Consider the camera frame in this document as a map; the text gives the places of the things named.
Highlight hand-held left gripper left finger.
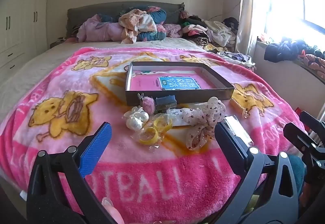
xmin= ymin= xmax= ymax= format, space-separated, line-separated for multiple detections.
xmin=27 ymin=121 xmax=120 ymax=224

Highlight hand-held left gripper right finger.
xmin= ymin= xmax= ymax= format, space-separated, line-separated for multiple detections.
xmin=211 ymin=121 xmax=300 ymax=224

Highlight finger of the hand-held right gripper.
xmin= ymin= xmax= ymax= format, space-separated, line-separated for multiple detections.
xmin=283 ymin=122 xmax=318 ymax=155
xmin=299 ymin=111 xmax=325 ymax=135

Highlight clear plastic bag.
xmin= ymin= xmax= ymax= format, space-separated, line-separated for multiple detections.
xmin=225 ymin=116 xmax=254 ymax=146

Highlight pink fluffy hair clip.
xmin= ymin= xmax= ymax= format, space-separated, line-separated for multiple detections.
xmin=137 ymin=93 xmax=156 ymax=115

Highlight dark cardboard box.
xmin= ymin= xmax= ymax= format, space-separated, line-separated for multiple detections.
xmin=125 ymin=61 xmax=235 ymax=107

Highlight person's left hand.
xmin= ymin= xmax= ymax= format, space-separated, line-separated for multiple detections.
xmin=101 ymin=197 xmax=125 ymax=224

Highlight pearl bow hair clip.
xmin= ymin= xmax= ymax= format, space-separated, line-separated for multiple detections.
xmin=123 ymin=106 xmax=151 ymax=131

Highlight pink printed blanket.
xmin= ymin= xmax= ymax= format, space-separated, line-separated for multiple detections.
xmin=0 ymin=46 xmax=308 ymax=224

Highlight dark jacket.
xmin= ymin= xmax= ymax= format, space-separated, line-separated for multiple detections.
xmin=263 ymin=39 xmax=325 ymax=78

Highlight small blue box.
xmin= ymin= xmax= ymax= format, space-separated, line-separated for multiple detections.
xmin=155 ymin=96 xmax=177 ymax=111

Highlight purple clothes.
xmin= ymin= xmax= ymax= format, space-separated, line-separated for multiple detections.
xmin=218 ymin=51 xmax=256 ymax=68

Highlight pink quilt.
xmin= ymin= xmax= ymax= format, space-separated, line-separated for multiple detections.
xmin=76 ymin=14 xmax=127 ymax=43

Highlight pile of clothes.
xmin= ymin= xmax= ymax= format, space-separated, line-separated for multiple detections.
xmin=162 ymin=10 xmax=239 ymax=54

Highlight floral beige cloth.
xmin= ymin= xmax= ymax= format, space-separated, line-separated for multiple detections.
xmin=118 ymin=8 xmax=158 ymax=45

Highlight white curtain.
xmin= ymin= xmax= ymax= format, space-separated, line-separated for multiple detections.
xmin=234 ymin=0 xmax=268 ymax=58

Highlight grey headboard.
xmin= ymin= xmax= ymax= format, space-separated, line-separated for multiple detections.
xmin=66 ymin=1 xmax=186 ymax=38

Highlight dark teal floral pillow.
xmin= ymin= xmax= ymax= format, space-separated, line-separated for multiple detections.
xmin=119 ymin=6 xmax=167 ymax=42

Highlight white wardrobe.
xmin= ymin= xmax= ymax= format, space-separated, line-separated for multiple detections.
xmin=0 ymin=0 xmax=55 ymax=78

